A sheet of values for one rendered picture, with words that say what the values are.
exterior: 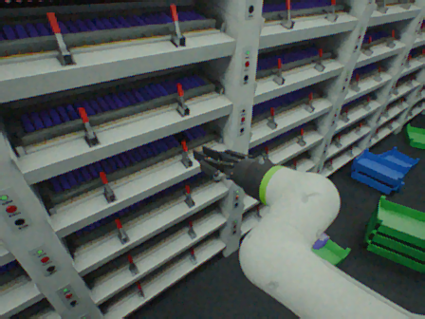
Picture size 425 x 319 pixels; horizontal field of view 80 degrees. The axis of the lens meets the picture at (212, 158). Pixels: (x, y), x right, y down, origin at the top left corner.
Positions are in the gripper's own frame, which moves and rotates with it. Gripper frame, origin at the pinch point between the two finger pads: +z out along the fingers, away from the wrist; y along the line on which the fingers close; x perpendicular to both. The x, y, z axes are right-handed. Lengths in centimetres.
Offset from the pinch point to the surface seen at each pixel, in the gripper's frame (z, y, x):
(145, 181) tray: 12.9, -15.5, -6.9
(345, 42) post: 7, 88, 20
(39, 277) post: 14, -51, -21
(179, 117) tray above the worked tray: 7.3, -2.0, 11.2
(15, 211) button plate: 7.9, -46.9, 2.2
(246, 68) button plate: 3.5, 22.6, 20.5
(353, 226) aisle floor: -4, 92, -82
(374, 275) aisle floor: -26, 70, -87
